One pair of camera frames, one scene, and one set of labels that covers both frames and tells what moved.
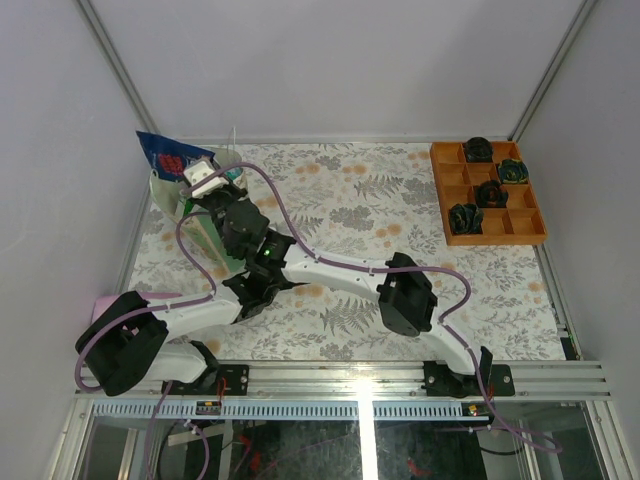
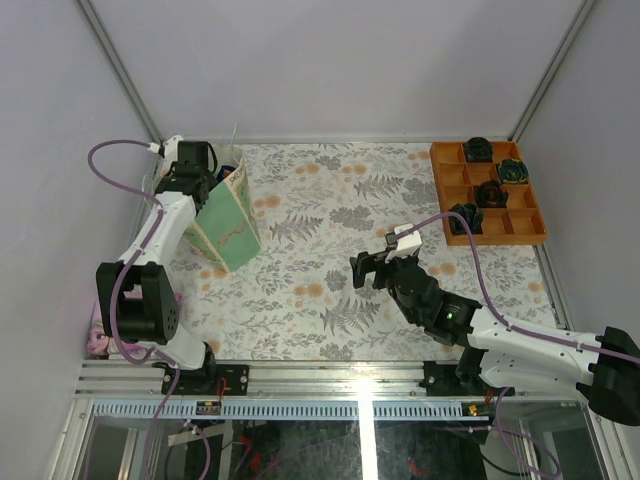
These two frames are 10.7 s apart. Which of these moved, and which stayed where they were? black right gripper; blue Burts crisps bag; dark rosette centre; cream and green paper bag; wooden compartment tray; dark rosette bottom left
Moved: black right gripper; blue Burts crisps bag
Stayed: dark rosette bottom left; wooden compartment tray; cream and green paper bag; dark rosette centre
